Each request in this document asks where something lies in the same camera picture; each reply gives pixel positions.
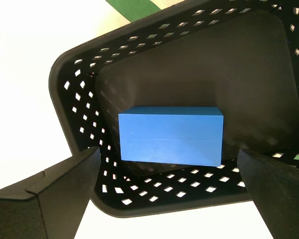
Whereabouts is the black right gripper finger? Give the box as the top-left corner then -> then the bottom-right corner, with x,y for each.
0,146 -> 101,239
237,148 -> 299,239

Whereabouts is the long green tape strip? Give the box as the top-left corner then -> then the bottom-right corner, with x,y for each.
106,0 -> 163,22

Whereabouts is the black perforated plastic basket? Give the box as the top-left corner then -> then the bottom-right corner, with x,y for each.
49,0 -> 299,219

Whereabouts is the blue rectangular block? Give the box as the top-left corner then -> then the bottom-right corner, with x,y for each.
118,106 -> 225,168

